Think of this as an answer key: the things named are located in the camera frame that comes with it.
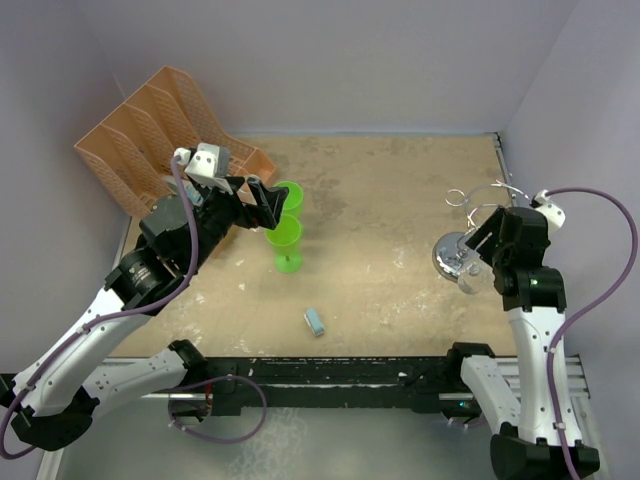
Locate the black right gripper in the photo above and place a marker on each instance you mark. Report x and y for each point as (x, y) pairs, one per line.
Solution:
(490, 226)

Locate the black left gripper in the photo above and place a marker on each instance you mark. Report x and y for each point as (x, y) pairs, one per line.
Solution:
(266, 199)

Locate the green wine glass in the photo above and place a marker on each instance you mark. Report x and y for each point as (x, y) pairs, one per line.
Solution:
(285, 243)
(294, 202)

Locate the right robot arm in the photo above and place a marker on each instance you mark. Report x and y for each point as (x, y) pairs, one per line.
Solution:
(535, 434)

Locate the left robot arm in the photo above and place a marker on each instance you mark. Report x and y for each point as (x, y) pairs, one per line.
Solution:
(53, 402)

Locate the small blue eraser block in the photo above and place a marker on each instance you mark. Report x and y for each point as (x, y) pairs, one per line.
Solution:
(314, 322)

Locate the peach plastic file organizer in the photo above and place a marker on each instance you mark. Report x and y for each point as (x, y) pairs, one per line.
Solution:
(130, 150)

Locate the chrome wire glass rack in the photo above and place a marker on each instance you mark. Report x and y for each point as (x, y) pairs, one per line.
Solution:
(450, 251)

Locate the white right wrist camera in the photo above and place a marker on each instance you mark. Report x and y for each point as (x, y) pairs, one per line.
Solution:
(554, 214)

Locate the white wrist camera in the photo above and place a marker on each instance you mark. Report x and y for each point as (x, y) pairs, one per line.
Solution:
(207, 167)
(554, 214)

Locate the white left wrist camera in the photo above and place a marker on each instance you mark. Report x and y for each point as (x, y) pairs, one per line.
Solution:
(207, 167)

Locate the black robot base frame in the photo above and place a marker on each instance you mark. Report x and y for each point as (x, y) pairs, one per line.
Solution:
(420, 384)

